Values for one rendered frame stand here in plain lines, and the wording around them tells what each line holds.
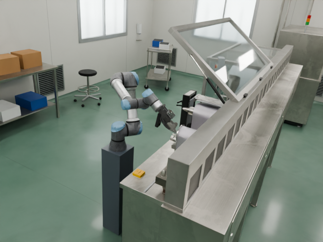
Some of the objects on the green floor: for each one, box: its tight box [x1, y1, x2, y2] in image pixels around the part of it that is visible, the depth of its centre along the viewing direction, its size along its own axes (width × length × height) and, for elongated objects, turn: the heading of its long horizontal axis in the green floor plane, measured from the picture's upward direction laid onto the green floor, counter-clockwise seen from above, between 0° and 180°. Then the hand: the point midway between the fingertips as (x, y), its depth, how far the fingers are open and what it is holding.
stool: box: [74, 69, 102, 107], centre depth 548 cm, size 55×53×62 cm
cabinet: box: [122, 189, 161, 242], centre depth 309 cm, size 252×64×86 cm, turn 142°
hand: (174, 131), depth 201 cm, fingers closed
